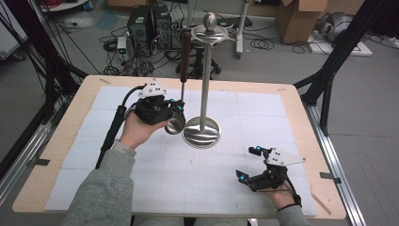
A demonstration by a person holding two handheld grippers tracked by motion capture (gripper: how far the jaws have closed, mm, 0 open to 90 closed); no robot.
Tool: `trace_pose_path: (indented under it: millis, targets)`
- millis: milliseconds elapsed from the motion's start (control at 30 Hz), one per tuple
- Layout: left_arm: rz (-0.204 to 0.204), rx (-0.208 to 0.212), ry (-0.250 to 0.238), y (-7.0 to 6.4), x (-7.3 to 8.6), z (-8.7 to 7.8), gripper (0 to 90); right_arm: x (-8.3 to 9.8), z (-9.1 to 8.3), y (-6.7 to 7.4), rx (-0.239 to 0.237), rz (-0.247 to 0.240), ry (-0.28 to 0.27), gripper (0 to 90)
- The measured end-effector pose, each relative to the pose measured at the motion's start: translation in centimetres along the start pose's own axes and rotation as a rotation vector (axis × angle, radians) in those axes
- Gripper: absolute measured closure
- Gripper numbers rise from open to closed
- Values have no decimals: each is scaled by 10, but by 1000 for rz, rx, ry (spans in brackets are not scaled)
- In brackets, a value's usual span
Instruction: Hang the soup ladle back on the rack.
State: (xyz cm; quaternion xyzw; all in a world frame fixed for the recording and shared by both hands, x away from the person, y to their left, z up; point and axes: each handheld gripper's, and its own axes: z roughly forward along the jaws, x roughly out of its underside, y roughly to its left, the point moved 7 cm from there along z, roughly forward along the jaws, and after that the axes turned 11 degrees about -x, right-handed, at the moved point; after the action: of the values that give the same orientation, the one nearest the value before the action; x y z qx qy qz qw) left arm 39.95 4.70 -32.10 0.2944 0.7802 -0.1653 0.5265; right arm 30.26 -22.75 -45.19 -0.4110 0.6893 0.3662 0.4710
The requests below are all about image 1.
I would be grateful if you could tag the grey rounded device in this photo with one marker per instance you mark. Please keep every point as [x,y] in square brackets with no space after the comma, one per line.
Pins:
[337,25]

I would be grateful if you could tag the black swivel stool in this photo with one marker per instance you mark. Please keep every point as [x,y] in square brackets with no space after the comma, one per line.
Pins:
[216,66]

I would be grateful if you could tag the aluminium rail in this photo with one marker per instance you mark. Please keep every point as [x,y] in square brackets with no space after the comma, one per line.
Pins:
[335,163]
[22,160]

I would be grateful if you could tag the person's right hand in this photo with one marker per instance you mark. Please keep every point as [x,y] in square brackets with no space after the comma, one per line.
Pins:
[282,199]

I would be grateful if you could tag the white gridded mat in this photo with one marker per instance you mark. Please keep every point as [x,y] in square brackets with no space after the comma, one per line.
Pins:
[219,175]

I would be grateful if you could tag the person's left hand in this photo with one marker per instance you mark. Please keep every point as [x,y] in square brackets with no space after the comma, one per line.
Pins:
[136,132]

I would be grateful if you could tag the cardboard box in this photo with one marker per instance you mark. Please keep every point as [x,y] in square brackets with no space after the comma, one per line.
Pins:
[298,22]

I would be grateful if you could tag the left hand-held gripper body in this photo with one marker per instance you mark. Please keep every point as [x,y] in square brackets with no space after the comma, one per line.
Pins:
[153,108]

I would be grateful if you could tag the steel utensil stand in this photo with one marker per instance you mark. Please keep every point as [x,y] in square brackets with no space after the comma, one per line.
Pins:
[205,78]

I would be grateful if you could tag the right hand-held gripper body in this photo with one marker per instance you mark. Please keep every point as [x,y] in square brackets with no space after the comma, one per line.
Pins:
[284,158]

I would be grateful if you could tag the white stand pole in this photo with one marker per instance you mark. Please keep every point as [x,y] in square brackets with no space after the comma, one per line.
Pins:
[243,28]

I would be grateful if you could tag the small white box green light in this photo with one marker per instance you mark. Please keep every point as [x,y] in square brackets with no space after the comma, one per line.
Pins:
[121,44]

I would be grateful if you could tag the white flat board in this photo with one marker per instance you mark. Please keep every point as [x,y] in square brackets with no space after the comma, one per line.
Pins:
[360,50]

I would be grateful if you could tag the thin wooden stick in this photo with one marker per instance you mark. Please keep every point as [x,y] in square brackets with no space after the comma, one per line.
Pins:
[321,204]

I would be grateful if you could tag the black computer tower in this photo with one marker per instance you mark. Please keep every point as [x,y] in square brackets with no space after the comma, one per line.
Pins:
[163,26]
[138,28]

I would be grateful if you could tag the grey tape piece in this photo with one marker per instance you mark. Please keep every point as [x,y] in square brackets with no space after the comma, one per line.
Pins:
[330,177]
[39,162]

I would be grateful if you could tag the black metal frame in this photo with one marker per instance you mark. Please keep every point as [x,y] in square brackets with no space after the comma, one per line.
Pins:
[47,62]
[338,56]

